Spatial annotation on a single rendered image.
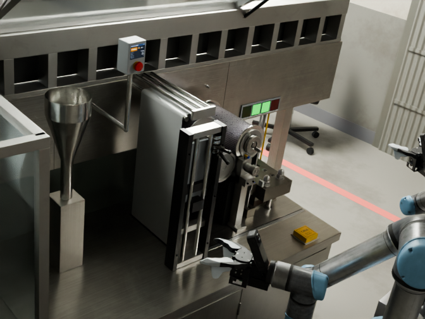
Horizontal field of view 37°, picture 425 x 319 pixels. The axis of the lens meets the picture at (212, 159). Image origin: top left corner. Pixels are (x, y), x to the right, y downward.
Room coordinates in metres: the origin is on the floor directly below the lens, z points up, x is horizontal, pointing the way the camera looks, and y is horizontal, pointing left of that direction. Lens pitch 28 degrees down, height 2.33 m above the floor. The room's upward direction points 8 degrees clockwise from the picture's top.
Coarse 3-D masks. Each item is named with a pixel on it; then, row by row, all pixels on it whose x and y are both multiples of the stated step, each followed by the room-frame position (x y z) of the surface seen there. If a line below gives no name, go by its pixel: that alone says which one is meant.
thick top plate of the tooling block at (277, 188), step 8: (264, 168) 2.42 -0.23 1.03; (272, 168) 2.43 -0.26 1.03; (256, 176) 2.35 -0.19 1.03; (272, 176) 2.37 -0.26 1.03; (272, 184) 2.30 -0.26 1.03; (280, 184) 2.31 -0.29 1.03; (288, 184) 2.34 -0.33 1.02; (256, 192) 2.28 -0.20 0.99; (264, 192) 2.25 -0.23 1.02; (272, 192) 2.28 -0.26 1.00; (280, 192) 2.31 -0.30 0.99; (288, 192) 2.35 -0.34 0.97; (264, 200) 2.25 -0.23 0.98
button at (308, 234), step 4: (300, 228) 2.16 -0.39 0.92; (304, 228) 2.17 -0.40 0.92; (308, 228) 2.17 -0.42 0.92; (296, 232) 2.14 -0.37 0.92; (300, 232) 2.13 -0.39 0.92; (304, 232) 2.14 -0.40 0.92; (308, 232) 2.14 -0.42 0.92; (312, 232) 2.15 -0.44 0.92; (296, 236) 2.13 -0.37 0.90; (300, 236) 2.12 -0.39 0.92; (304, 236) 2.11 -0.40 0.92; (308, 236) 2.12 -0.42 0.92; (312, 236) 2.12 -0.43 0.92; (316, 236) 2.14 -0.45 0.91; (304, 240) 2.10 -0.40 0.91; (308, 240) 2.11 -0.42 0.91
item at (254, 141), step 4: (252, 136) 2.18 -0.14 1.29; (256, 136) 2.19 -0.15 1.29; (248, 140) 2.17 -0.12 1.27; (252, 140) 2.18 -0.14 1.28; (256, 140) 2.19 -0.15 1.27; (260, 140) 2.21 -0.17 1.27; (244, 144) 2.17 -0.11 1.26; (248, 144) 2.16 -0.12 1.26; (252, 144) 2.18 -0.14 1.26; (256, 144) 2.20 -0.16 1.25; (260, 144) 2.21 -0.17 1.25; (244, 148) 2.17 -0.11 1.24; (248, 148) 2.16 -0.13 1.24; (252, 148) 2.19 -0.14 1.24; (248, 152) 2.17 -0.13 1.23; (252, 152) 2.18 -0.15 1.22
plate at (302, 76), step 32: (224, 64) 2.52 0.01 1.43; (256, 64) 2.66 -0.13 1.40; (288, 64) 2.81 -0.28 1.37; (320, 64) 2.97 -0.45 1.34; (32, 96) 1.93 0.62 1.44; (96, 96) 2.10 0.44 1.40; (224, 96) 2.54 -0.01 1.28; (256, 96) 2.68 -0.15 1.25; (288, 96) 2.84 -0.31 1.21; (320, 96) 3.01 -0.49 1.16; (96, 128) 2.10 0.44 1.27
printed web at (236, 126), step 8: (216, 104) 2.38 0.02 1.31; (216, 112) 2.31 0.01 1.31; (224, 112) 2.31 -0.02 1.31; (224, 120) 2.26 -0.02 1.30; (232, 120) 2.25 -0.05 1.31; (240, 120) 2.25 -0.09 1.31; (232, 128) 2.21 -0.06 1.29; (240, 128) 2.20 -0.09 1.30; (232, 136) 2.19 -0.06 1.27; (224, 144) 2.21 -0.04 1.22; (232, 144) 2.18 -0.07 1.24; (232, 152) 2.18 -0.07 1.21
